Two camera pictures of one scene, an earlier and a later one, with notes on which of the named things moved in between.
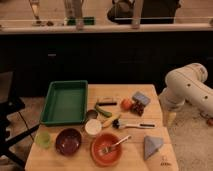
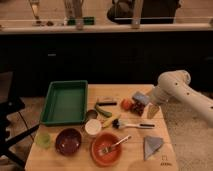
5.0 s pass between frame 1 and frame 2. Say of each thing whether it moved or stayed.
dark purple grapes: stayed
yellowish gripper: moved
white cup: stayed
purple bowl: stayed
